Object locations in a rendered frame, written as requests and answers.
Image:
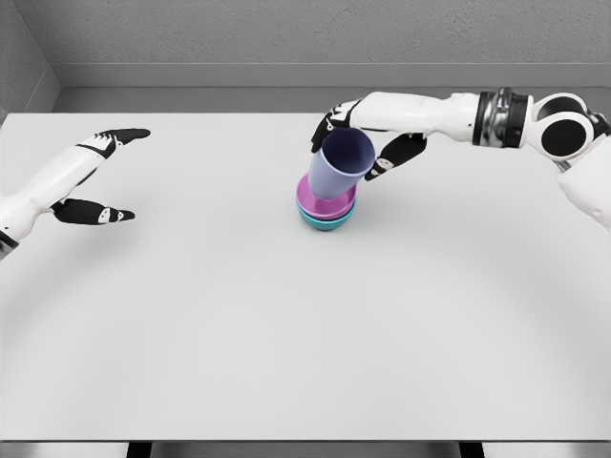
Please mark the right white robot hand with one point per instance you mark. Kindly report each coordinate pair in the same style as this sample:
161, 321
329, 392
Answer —
382, 112

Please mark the teal bowl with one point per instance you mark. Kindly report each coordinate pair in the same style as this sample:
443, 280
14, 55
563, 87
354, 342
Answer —
324, 222

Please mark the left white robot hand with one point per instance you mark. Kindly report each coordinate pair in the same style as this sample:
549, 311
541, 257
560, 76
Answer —
71, 167

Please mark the lavender blue cup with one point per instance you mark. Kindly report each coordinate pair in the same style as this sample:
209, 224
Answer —
340, 162

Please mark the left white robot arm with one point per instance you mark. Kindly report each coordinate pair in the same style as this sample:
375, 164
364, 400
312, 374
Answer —
16, 214

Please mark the pink bowl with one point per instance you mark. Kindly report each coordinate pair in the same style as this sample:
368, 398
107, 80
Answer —
329, 204

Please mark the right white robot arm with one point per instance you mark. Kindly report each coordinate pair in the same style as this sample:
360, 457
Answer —
525, 124

